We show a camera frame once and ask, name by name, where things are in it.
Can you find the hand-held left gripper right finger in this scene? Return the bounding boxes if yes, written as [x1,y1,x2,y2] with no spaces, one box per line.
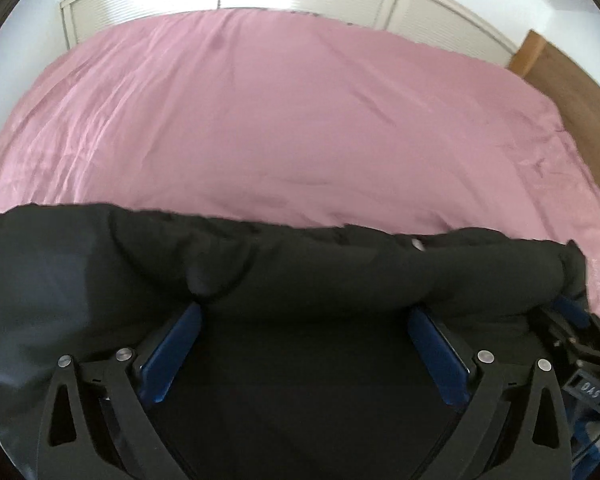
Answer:
[408,307,574,480]

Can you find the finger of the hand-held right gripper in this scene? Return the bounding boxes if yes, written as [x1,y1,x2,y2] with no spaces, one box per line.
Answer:
[550,294,592,324]

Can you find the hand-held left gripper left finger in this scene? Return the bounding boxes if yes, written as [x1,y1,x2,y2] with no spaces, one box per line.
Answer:
[34,302,204,480]

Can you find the black jacket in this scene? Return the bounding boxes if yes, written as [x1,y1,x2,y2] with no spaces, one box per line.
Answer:
[0,202,594,480]

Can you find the pink bed cover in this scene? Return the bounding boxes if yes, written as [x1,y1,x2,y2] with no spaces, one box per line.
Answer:
[0,10,600,332]

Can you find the white louvered closet doors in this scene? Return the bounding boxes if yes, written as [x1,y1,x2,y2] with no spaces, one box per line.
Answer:
[60,0,519,69]

